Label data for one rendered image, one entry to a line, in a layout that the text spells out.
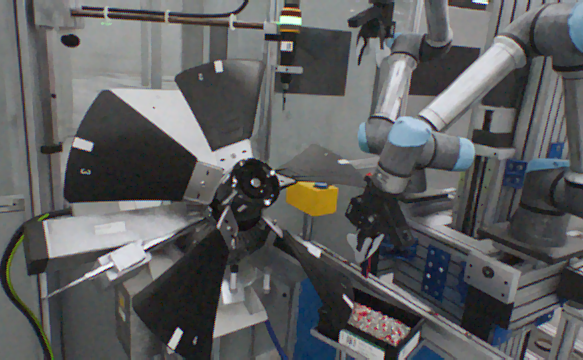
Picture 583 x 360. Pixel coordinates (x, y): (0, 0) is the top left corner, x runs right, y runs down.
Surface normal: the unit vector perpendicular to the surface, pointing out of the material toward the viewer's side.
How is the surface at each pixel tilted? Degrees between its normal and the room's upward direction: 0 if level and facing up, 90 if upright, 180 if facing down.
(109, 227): 50
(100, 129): 78
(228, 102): 56
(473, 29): 90
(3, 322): 90
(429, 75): 90
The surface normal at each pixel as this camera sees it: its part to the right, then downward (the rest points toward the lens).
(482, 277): -0.84, 0.08
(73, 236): 0.50, -0.41
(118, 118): 0.35, 0.03
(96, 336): 0.59, 0.26
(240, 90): -0.07, -0.39
